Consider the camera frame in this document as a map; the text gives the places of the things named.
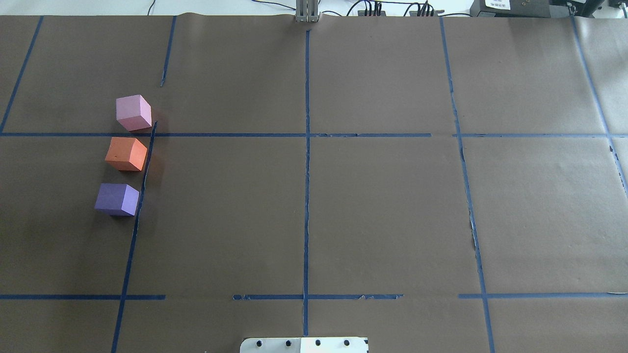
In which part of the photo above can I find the purple foam cube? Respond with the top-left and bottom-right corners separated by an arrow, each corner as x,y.
94,183 -> 140,216

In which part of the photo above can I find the black computer box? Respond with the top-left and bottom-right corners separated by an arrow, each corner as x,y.
469,0 -> 571,18

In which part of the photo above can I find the aluminium frame post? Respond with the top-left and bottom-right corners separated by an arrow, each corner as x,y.
295,0 -> 320,23

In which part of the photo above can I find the orange foam cube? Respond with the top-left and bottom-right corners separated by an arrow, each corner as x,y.
104,137 -> 148,172

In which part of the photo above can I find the pink foam cube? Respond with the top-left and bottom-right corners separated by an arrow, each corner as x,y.
116,95 -> 153,131

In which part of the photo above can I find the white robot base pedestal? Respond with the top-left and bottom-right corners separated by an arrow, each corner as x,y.
239,336 -> 369,353

